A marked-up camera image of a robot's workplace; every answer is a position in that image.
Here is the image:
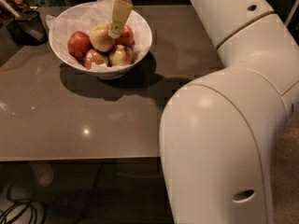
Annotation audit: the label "red apple left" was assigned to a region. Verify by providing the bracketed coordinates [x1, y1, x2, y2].
[67, 31, 92, 59]

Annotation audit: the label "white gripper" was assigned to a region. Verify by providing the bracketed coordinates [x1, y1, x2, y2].
[108, 0, 133, 39]

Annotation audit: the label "white ceramic bowl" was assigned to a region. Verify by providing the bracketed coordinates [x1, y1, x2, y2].
[49, 1, 153, 80]

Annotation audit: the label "red apple with sticker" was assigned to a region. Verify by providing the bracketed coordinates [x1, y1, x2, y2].
[84, 49, 108, 70]

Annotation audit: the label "red apple back right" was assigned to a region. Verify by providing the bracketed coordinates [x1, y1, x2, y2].
[115, 25, 135, 47]

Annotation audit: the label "yellow-green top apple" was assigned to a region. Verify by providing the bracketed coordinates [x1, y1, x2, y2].
[89, 23, 114, 52]

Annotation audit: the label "yellow-red apple front right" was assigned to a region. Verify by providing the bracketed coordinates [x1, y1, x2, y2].
[108, 45, 134, 66]

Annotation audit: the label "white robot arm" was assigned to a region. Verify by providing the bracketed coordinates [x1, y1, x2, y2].
[160, 0, 299, 224]

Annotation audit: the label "black cables on floor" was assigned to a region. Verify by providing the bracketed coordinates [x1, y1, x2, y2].
[0, 180, 46, 224]

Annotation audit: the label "black mesh basket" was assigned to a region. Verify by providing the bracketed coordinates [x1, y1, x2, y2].
[7, 10, 48, 46]

